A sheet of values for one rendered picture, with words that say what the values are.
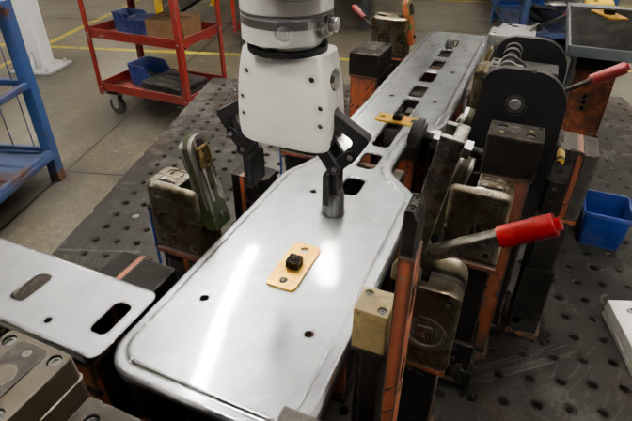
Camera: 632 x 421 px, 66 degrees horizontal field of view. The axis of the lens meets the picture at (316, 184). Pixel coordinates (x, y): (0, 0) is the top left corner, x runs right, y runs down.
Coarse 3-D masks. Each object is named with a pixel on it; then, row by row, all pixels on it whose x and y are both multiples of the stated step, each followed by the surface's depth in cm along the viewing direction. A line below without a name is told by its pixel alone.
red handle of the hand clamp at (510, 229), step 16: (512, 224) 45; (528, 224) 44; (544, 224) 43; (560, 224) 43; (448, 240) 50; (464, 240) 48; (480, 240) 47; (496, 240) 46; (512, 240) 45; (528, 240) 44; (432, 256) 50; (448, 256) 49
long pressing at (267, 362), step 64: (448, 64) 125; (384, 128) 94; (320, 192) 74; (384, 192) 74; (256, 256) 62; (320, 256) 62; (384, 256) 61; (192, 320) 52; (256, 320) 52; (320, 320) 52; (192, 384) 46; (256, 384) 46; (320, 384) 45
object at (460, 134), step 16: (416, 128) 43; (448, 128) 44; (464, 128) 43; (416, 144) 44; (432, 144) 44; (448, 144) 42; (464, 144) 41; (432, 160) 44; (448, 160) 43; (432, 176) 44; (448, 176) 44; (432, 192) 45; (432, 208) 46; (432, 224) 47
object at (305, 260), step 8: (296, 248) 62; (304, 248) 63; (312, 248) 62; (320, 248) 62; (288, 256) 61; (296, 256) 60; (304, 256) 61; (312, 256) 61; (280, 264) 60; (288, 264) 59; (296, 264) 58; (304, 264) 60; (272, 272) 59; (280, 272) 59; (288, 272) 59; (296, 272) 59; (304, 272) 59; (272, 280) 57; (288, 280) 57; (296, 280) 57; (280, 288) 57; (288, 288) 56
